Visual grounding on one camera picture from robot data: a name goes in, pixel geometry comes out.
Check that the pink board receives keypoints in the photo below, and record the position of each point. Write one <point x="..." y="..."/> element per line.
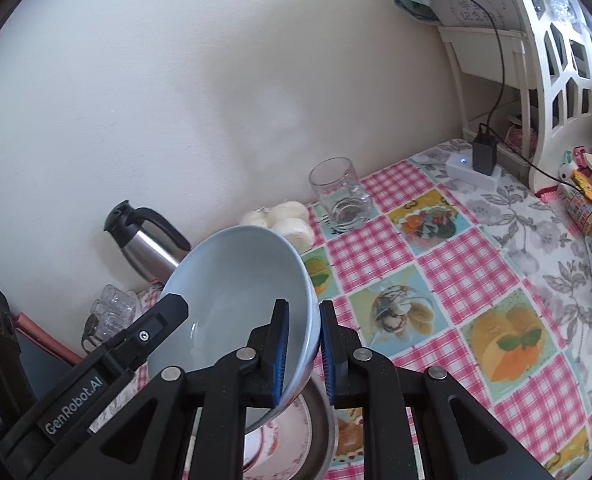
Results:
<point x="51" y="334"/>

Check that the dark blue cabinet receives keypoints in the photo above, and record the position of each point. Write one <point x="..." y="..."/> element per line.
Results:
<point x="51" y="370"/>

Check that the pink checked tablecloth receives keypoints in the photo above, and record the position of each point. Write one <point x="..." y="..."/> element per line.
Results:
<point x="450" y="270"/>

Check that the light blue bowl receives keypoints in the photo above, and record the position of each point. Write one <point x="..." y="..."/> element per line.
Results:
<point x="236" y="280"/>

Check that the stainless steel thermos jug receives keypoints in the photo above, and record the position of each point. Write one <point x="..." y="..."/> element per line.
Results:
<point x="141" y="250"/>

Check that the black charger plug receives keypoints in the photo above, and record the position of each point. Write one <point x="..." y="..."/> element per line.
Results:
<point x="483" y="155"/>

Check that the clear glass mug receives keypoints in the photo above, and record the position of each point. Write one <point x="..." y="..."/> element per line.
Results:
<point x="341" y="195"/>

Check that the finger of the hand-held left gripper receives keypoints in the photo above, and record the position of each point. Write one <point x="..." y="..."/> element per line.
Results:
<point x="148" y="332"/>

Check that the white carved shelf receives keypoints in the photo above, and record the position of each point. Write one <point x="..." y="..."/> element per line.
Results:
<point x="550" y="60"/>

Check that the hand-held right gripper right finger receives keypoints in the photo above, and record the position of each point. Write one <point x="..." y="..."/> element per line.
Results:
<point x="326" y="355"/>

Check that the white power strip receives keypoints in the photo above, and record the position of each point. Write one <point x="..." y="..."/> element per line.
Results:
<point x="468" y="175"/>

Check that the pink floral rim plate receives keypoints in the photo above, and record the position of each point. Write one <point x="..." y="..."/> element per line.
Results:
<point x="296" y="430"/>

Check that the bag of white steamed buns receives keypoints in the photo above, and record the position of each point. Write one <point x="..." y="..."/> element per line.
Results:
<point x="286" y="225"/>

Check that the small clear glass cup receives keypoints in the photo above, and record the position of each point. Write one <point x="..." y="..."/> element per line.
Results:
<point x="108" y="312"/>
<point x="118" y="296"/>
<point x="118" y="327"/>

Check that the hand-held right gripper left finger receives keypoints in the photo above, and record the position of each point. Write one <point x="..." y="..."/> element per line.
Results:
<point x="281" y="355"/>

